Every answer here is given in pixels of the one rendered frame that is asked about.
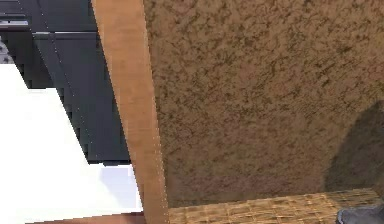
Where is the dark grey cupboard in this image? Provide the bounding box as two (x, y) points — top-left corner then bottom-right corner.
(0, 0), (132, 167)

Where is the grey rounded object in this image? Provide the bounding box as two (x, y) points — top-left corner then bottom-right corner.
(335, 203), (384, 224)

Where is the light wooden door frame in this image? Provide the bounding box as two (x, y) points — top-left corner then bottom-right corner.
(90, 0), (171, 224)

